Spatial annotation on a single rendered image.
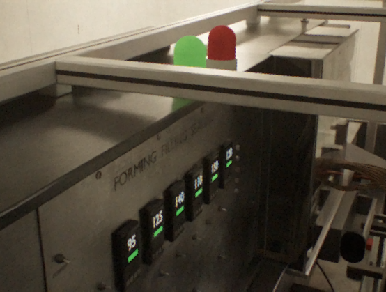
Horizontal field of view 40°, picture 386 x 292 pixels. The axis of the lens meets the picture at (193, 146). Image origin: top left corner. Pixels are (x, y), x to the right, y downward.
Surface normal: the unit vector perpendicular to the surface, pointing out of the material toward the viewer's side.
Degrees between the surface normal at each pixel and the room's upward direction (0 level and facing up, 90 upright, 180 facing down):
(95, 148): 0
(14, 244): 90
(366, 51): 90
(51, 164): 0
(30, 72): 90
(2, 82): 90
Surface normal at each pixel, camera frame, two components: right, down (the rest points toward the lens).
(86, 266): 0.91, 0.15
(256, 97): -0.41, 0.32
